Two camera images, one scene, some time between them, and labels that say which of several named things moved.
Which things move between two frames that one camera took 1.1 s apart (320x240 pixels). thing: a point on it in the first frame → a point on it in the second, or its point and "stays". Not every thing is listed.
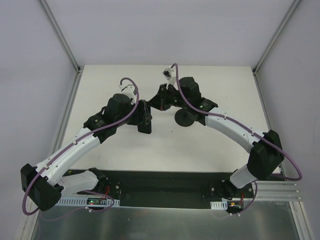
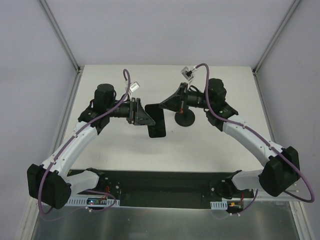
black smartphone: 145,128 → 157,130
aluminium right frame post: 285,20 stays
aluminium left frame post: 55,26 stays
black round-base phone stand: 184,117 stays
